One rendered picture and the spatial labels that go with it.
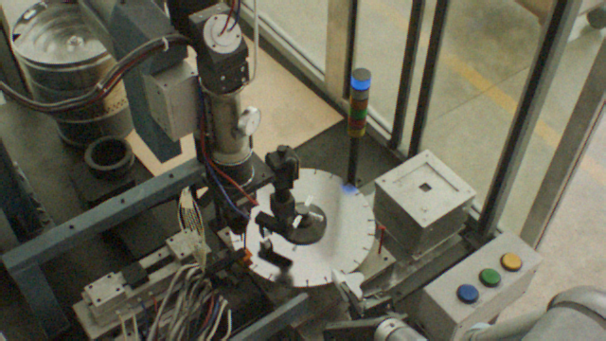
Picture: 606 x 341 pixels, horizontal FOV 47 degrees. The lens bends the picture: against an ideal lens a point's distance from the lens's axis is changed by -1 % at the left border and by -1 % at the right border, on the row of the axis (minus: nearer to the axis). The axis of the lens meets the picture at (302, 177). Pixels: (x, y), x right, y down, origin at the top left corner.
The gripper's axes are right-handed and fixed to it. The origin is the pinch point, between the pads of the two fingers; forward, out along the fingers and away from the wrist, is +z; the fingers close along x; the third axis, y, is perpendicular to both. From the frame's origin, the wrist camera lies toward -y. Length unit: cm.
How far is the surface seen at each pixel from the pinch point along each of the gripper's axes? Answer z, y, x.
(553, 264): 67, 110, -62
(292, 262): 4.4, -6.3, 10.4
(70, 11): 74, -29, 72
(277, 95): 72, 22, 32
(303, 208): 8.5, 0.6, 19.6
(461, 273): -6.0, 28.3, -2.9
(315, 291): 7.2, -2.0, 0.2
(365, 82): 13.9, 24.3, 41.0
